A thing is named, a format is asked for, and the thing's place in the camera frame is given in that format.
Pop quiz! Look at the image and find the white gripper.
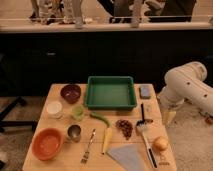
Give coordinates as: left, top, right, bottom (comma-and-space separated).
159, 98, 183, 125

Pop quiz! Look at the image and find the yellow banana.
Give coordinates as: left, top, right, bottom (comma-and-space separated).
102, 127, 112, 154

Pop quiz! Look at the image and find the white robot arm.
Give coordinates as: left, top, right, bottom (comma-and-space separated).
157, 61, 213, 125

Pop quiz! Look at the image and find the green plastic cup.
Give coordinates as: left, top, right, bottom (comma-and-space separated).
72, 105, 84, 121

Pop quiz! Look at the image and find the metal cup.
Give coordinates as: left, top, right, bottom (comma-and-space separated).
67, 125, 81, 142

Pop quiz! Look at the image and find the white plastic cup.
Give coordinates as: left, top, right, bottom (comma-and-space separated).
46, 101, 63, 119

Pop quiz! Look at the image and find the yellow onion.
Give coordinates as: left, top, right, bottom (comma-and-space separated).
153, 136, 168, 151

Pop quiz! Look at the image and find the blue grey sponge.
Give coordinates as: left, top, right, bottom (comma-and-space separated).
139, 84, 151, 99

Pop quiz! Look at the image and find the bunch of dark grapes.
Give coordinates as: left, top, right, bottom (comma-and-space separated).
116, 119, 133, 140

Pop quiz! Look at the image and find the grey blue cloth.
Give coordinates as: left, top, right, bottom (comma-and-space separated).
107, 145, 145, 171

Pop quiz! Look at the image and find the green plastic tray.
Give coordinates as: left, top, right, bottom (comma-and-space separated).
84, 76, 137, 110

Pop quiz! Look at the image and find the green chili pepper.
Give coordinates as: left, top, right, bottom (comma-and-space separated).
90, 112, 111, 127

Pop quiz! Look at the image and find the silver fork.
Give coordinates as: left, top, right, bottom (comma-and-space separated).
81, 129, 96, 164

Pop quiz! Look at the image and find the dark red bowl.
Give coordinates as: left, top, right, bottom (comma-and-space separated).
60, 84, 81, 104

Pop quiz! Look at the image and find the orange bowl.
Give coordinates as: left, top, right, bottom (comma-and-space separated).
32, 128, 64, 161

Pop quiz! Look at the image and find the black office chair base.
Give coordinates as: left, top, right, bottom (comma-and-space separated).
0, 96, 37, 132

